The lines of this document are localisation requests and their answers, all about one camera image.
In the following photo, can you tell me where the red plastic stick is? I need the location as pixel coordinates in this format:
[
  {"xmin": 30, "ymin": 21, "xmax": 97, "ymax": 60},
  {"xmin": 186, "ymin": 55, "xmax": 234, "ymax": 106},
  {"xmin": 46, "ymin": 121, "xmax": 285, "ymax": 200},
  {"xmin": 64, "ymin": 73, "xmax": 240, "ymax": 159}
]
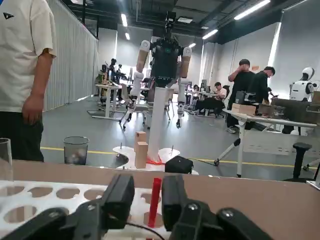
[{"xmin": 147, "ymin": 177, "xmax": 162, "ymax": 228}]

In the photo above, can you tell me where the wooden block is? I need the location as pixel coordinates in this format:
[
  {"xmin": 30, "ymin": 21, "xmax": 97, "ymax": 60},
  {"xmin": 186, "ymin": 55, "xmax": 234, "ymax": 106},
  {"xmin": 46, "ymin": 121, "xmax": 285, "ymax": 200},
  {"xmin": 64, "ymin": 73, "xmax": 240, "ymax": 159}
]
[
  {"xmin": 134, "ymin": 141, "xmax": 149, "ymax": 169},
  {"xmin": 134, "ymin": 131, "xmax": 147, "ymax": 151}
]

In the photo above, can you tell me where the thin black wire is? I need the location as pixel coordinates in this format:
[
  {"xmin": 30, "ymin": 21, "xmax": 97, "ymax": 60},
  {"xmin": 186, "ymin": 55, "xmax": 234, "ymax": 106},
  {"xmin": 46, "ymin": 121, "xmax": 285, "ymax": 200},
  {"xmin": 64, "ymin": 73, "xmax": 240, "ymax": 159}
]
[{"xmin": 124, "ymin": 221, "xmax": 165, "ymax": 240}]

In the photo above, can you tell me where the black humanoid robot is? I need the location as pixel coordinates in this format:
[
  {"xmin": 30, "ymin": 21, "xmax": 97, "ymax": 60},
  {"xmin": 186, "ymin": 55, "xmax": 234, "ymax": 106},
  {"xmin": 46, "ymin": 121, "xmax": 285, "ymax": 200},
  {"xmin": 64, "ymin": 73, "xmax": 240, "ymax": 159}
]
[{"xmin": 112, "ymin": 11, "xmax": 200, "ymax": 176}]

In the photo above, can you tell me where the bent person in black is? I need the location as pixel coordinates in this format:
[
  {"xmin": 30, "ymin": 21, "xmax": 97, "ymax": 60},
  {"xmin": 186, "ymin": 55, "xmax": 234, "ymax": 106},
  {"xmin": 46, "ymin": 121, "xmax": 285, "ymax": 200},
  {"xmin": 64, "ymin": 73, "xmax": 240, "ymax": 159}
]
[{"xmin": 254, "ymin": 66, "xmax": 278, "ymax": 106}]

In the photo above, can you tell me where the wooden box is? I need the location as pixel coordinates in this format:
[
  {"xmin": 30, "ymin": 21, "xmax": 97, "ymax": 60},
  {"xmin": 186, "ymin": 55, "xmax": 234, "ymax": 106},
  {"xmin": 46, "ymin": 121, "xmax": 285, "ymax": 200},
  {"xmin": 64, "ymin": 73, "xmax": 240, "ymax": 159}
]
[{"xmin": 231, "ymin": 102, "xmax": 258, "ymax": 115}]

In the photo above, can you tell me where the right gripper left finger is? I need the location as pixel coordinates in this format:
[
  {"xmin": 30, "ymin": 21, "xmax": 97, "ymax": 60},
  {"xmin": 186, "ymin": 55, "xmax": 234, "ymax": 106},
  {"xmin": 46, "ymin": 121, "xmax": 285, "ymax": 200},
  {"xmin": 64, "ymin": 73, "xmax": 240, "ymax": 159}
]
[{"xmin": 0, "ymin": 174, "xmax": 136, "ymax": 240}]

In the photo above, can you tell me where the white background desk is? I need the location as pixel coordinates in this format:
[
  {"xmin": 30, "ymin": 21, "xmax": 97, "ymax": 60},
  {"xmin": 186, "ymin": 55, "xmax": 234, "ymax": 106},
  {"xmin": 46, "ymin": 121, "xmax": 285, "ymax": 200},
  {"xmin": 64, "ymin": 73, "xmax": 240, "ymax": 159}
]
[{"xmin": 87, "ymin": 83, "xmax": 131, "ymax": 121}]

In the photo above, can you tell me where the black box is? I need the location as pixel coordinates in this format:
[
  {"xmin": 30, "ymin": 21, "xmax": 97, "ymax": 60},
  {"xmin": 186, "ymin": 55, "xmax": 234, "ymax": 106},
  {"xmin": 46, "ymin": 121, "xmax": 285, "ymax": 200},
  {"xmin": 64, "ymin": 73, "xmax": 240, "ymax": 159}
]
[{"xmin": 164, "ymin": 155, "xmax": 194, "ymax": 175}]

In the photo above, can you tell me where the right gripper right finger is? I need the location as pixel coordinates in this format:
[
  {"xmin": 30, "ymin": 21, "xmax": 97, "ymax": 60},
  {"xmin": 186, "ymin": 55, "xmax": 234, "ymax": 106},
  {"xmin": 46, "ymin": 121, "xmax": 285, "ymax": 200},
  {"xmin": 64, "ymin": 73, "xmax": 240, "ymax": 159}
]
[{"xmin": 161, "ymin": 174, "xmax": 273, "ymax": 240}]

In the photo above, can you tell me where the standing person in black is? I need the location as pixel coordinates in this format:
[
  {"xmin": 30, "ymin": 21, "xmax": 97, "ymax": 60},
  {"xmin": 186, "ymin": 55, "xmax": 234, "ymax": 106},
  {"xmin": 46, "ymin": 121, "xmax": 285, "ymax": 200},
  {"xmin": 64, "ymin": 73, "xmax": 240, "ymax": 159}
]
[{"xmin": 226, "ymin": 58, "xmax": 258, "ymax": 135}]

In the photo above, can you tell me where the white humanoid robot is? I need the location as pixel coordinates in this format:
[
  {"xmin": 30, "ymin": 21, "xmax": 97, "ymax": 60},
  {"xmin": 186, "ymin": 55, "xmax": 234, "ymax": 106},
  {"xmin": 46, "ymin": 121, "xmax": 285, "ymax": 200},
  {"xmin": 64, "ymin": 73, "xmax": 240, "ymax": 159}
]
[{"xmin": 289, "ymin": 66, "xmax": 320, "ymax": 103}]

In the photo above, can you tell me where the white test tube rack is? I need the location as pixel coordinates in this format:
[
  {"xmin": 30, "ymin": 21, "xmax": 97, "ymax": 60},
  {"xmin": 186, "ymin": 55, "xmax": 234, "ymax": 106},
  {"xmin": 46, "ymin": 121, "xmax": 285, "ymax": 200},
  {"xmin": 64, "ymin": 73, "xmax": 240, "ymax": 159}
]
[{"xmin": 0, "ymin": 179, "xmax": 176, "ymax": 240}]

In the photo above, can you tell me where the mesh waste bin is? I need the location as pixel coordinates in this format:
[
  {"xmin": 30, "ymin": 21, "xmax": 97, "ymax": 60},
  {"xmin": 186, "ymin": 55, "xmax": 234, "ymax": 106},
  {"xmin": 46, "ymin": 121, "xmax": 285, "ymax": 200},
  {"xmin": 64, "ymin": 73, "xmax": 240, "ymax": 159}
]
[{"xmin": 62, "ymin": 136, "xmax": 90, "ymax": 166}]

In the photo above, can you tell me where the seated person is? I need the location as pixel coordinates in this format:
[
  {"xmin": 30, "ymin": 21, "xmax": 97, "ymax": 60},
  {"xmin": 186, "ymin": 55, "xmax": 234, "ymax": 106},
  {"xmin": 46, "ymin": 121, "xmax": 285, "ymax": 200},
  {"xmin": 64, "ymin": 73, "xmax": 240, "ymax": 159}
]
[{"xmin": 194, "ymin": 81, "xmax": 229, "ymax": 117}]

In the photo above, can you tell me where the glass test tube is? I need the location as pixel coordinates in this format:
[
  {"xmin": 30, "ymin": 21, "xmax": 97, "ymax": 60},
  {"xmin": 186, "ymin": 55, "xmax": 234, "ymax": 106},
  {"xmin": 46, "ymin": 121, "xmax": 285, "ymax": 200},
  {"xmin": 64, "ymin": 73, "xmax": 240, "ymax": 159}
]
[{"xmin": 0, "ymin": 138, "xmax": 13, "ymax": 182}]

